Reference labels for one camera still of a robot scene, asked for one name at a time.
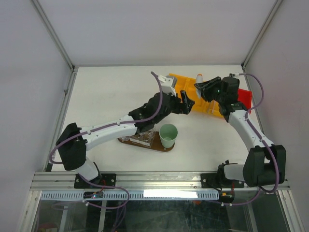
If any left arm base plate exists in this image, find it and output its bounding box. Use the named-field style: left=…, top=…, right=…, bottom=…
left=74, top=172, right=116, bottom=189

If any white cable duct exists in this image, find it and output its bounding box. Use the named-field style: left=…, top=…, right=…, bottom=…
left=41, top=189, right=219, bottom=201

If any red plastic bin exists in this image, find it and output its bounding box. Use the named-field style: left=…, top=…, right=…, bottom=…
left=238, top=88, right=252, bottom=110

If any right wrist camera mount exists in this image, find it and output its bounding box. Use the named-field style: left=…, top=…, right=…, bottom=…
left=229, top=72, right=239, bottom=77

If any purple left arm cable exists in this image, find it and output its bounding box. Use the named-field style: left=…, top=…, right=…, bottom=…
left=49, top=71, right=163, bottom=165

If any clear glass holder block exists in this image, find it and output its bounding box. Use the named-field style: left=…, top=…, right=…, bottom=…
left=129, top=129, right=156, bottom=147

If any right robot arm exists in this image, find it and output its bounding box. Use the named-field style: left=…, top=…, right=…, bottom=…
left=194, top=74, right=286, bottom=192

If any yellow bin middle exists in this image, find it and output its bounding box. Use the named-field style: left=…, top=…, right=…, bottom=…
left=185, top=78, right=203, bottom=113

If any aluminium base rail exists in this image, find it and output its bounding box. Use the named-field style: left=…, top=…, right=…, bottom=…
left=31, top=171, right=290, bottom=191

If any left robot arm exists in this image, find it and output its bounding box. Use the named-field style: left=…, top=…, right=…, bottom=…
left=56, top=90, right=195, bottom=188

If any green plastic cup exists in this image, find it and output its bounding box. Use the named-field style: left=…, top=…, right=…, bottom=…
left=159, top=124, right=178, bottom=148

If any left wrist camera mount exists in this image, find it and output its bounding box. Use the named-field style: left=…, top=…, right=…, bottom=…
left=158, top=75, right=177, bottom=96

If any yellow bin left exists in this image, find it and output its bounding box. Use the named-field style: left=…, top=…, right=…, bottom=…
left=168, top=73, right=188, bottom=97

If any wooden oval tray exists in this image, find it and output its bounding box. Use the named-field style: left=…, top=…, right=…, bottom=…
left=118, top=131, right=175, bottom=152

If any white toothpaste tube white cap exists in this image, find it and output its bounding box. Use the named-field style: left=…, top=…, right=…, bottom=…
left=195, top=73, right=203, bottom=99

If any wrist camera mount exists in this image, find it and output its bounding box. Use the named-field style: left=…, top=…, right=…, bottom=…
left=229, top=72, right=239, bottom=77
left=158, top=75, right=177, bottom=96

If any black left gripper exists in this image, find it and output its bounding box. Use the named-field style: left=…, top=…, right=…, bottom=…
left=154, top=89, right=195, bottom=125

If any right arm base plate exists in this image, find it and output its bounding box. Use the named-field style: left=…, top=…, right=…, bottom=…
left=200, top=173, right=244, bottom=189

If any clear glass tumbler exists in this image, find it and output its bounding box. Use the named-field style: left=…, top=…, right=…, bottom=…
left=120, top=136, right=130, bottom=142

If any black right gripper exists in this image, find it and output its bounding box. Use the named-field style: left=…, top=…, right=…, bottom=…
left=194, top=76, right=225, bottom=103

